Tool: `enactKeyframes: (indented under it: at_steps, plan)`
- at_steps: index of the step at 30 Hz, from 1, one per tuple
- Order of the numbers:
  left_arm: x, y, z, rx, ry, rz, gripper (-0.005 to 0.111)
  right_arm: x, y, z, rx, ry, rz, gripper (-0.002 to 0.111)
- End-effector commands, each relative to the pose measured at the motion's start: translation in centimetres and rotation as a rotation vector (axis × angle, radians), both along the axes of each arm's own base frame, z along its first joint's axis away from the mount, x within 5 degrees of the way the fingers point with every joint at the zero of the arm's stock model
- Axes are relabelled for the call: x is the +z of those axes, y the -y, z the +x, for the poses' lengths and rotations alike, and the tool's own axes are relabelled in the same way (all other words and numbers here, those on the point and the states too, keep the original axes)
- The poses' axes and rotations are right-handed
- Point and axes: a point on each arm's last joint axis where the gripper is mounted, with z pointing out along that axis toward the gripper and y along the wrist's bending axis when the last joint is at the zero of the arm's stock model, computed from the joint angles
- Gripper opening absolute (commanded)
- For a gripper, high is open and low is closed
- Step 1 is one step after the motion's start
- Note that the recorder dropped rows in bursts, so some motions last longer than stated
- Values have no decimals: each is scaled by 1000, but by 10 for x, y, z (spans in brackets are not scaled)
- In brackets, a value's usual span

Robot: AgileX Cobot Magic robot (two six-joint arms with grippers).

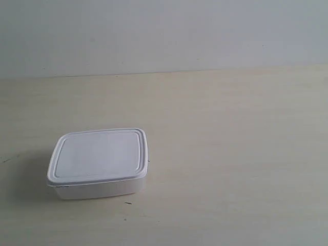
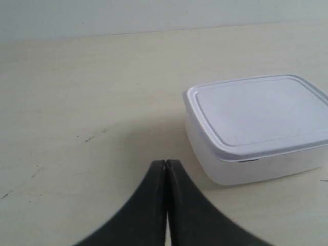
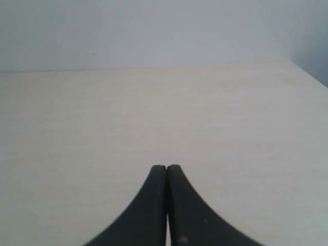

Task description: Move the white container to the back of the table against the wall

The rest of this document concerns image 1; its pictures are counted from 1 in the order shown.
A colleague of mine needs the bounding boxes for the white lidded plastic container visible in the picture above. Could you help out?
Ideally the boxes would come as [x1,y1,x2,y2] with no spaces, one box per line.
[47,128,149,200]

